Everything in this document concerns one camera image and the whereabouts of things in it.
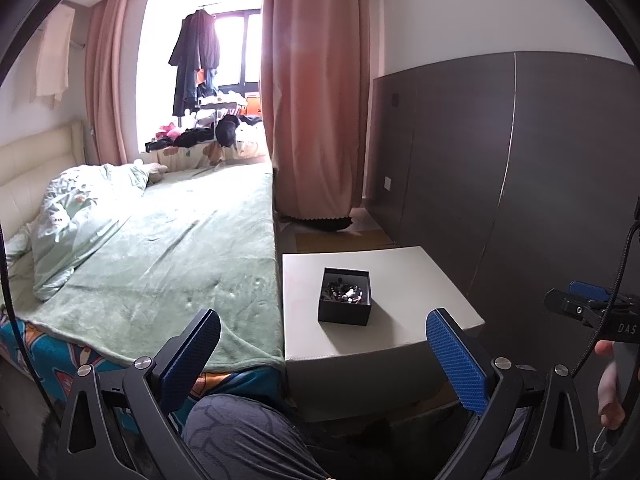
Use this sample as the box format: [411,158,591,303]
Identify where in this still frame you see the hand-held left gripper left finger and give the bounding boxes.
[55,308,222,480]

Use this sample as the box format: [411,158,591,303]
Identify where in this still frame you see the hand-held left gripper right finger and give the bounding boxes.
[425,307,593,480]

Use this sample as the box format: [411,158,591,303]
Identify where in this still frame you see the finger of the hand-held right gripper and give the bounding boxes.
[544,288,603,328]
[569,280,613,298]

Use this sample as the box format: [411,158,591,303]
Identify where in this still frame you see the black jewelry box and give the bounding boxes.
[317,267,373,326]

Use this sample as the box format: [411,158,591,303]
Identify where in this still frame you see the pile of dark bead jewelry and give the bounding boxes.
[322,275,363,305]

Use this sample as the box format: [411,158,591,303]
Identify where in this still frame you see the person's right hand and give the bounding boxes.
[595,340,631,431]

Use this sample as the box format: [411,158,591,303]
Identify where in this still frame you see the white bedside table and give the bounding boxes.
[281,246,486,423]

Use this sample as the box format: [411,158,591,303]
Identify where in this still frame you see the person's knee in grey trousers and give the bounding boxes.
[181,392,331,480]

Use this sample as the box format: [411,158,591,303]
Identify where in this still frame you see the green bed blanket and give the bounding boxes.
[30,162,286,381]

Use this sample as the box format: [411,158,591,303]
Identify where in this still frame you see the dark brown wardrobe panel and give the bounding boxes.
[370,51,640,321]

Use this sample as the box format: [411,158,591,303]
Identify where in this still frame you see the colourful patterned bed sheet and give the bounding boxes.
[0,320,281,431]

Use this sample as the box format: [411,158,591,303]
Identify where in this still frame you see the printed light green quilt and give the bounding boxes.
[5,162,166,301]

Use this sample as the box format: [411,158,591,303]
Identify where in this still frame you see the printed beige window cushion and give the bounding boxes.
[160,137,271,173]

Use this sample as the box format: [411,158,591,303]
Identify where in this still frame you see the pile of clothes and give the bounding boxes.
[145,112,266,153]

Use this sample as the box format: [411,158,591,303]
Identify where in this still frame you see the beige padded headboard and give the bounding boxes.
[0,120,86,233]

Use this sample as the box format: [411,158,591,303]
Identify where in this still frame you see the narrow pink curtain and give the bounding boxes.
[85,0,151,166]

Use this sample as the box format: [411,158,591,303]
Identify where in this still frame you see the hanging dark clothes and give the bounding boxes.
[167,7,222,118]

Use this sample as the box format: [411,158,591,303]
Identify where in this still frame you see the wide pink curtain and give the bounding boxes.
[260,0,386,223]

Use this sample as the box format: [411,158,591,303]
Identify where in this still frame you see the beige hanging cloth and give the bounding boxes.
[34,2,76,102]

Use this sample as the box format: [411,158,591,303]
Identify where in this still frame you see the braided black cable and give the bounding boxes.
[570,222,640,381]

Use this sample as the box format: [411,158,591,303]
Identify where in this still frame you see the thin black cable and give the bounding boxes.
[0,225,58,411]

